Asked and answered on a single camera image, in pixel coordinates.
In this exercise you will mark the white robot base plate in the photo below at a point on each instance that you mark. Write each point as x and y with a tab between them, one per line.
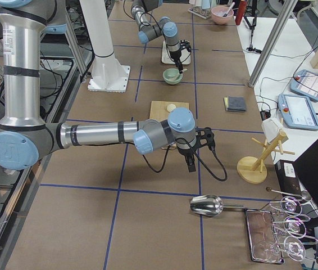
107	73

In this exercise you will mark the aluminium frame post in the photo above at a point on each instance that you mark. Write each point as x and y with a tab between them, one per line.
272	40

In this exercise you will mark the black tripod stick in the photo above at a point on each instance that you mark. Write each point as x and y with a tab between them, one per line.
251	25

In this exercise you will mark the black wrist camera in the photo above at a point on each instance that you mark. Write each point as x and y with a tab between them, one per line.
185	46
205	137

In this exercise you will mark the light green bowl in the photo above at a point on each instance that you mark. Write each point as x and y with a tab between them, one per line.
169	76

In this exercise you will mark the metal scoop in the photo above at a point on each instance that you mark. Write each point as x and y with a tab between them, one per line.
212	205

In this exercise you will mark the dark tray with glasses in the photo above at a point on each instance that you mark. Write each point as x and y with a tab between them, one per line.
259	229

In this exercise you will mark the pink bowl with ice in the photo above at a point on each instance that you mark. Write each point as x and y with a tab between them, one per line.
220	15

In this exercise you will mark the wine glass near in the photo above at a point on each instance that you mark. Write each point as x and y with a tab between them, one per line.
290	246

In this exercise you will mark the wine glass far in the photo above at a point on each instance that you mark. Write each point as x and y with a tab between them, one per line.
287	204

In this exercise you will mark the metal ice scoop handle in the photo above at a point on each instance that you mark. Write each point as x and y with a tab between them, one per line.
229	9

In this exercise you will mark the white steamed bun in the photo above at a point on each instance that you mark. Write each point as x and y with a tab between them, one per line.
170	107

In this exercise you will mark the wine glass middle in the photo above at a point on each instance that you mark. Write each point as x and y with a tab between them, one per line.
291	226

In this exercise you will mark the wine glass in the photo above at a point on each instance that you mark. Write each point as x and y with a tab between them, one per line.
287	204
290	246
291	226

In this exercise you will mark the bamboo cutting board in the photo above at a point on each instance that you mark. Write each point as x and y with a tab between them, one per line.
159	113

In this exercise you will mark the folded grey yellow cloth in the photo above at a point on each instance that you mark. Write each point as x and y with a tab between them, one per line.
234	104

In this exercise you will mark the white bear serving tray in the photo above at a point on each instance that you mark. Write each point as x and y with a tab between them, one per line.
168	56

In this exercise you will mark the white paper box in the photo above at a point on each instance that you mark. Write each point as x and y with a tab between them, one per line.
271	128

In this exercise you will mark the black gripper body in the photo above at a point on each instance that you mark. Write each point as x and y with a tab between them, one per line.
176	55
186	152

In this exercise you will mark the far teach pendant tablet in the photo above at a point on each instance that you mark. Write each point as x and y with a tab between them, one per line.
305	83

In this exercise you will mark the teach pendant tablet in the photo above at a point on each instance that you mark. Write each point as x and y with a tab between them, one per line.
305	83
297	112

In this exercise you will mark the wooden mug tree stand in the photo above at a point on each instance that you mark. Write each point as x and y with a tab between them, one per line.
252	169

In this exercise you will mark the near teach pendant tablet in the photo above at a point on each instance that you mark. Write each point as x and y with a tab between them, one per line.
297	112

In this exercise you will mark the red cylinder bottle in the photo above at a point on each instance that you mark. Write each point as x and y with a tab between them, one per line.
240	11

